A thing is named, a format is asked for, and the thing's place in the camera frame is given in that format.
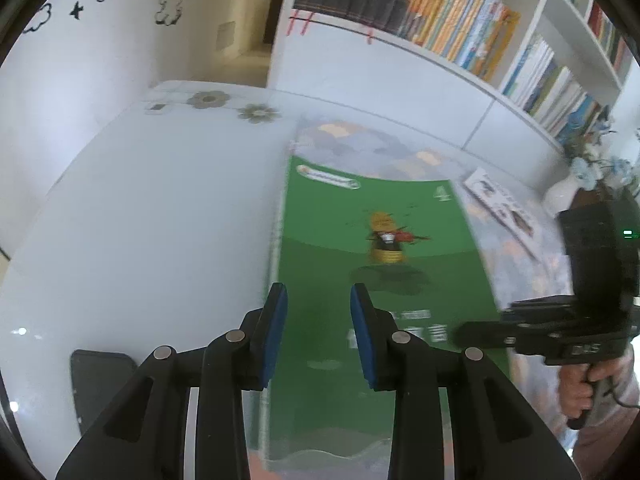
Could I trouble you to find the dark green book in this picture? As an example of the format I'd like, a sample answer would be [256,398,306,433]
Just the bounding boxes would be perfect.
[260,156,512,472]

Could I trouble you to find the white illustrated book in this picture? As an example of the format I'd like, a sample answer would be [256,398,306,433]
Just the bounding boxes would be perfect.
[461,166,545,262]

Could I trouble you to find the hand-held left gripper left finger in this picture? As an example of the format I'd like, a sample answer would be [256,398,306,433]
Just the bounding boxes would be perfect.
[55,283,289,480]

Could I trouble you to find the cloud wall sticker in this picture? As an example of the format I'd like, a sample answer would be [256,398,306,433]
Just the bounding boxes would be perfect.
[22,2,54,36]

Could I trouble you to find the row of small shelved books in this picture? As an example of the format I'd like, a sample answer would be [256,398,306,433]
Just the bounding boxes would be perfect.
[530,0,638,73]

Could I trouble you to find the black phone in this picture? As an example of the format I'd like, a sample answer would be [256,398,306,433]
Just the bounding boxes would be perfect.
[70,349,138,445]

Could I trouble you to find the person's right forearm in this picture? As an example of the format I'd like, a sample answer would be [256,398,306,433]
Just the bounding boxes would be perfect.
[570,385,640,466]

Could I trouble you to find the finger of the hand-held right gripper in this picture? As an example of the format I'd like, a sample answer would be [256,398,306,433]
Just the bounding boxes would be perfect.
[451,320,520,350]

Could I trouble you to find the person's right hand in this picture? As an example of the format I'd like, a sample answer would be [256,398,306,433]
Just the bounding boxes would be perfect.
[556,355,636,421]

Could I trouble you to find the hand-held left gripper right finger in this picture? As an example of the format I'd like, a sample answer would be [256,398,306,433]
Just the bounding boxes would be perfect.
[349,282,583,480]

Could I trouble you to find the blue white artificial flowers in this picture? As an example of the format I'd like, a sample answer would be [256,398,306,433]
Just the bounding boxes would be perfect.
[562,110,640,193]

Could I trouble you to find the white vase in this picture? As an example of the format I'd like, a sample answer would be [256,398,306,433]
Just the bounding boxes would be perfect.
[541,175,583,218]

